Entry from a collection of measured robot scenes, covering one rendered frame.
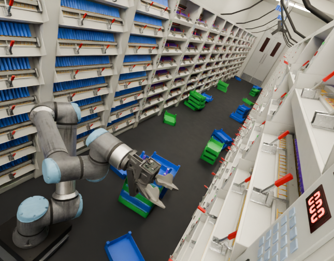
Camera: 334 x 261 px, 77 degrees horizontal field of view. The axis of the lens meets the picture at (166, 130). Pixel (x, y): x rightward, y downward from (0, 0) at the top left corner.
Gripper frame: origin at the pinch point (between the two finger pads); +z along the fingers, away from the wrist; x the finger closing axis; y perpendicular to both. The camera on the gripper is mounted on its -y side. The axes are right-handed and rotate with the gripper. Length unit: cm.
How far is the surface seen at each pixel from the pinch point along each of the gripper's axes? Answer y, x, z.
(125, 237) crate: -105, 40, -16
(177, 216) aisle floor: -105, 89, 9
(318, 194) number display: 46, -34, 13
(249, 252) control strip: 34.7, -32.5, 14.0
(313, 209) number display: 46, -35, 13
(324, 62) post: 57, 31, 17
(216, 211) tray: -10.1, 20.6, 18.5
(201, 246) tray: -9.9, 0.8, 18.4
